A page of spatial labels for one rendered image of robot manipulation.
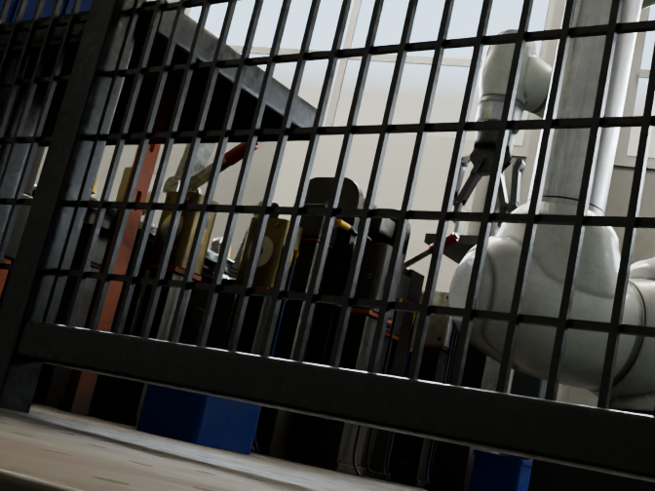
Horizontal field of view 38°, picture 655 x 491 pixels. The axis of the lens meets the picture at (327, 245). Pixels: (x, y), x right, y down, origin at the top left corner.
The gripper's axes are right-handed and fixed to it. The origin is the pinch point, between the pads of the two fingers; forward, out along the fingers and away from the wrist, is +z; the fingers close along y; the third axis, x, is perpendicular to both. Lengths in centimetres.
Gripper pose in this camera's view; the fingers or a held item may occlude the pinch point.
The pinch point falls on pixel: (477, 228)
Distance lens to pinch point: 185.9
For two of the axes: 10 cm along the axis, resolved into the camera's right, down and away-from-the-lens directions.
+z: -2.2, 9.5, -2.1
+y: -8.8, -1.0, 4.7
